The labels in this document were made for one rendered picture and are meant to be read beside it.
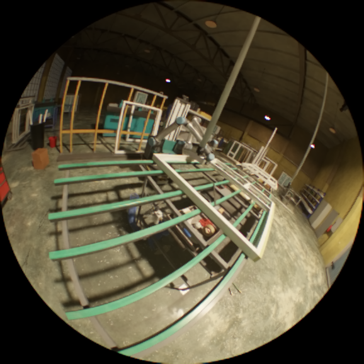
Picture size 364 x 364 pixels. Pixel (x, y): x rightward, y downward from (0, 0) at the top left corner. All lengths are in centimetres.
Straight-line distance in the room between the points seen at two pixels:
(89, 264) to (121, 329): 77
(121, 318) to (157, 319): 35
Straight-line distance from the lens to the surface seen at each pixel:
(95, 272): 152
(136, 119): 507
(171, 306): 151
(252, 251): 95
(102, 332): 66
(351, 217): 794
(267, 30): 860
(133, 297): 58
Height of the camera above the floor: 145
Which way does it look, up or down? 29 degrees down
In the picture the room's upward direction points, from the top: 24 degrees clockwise
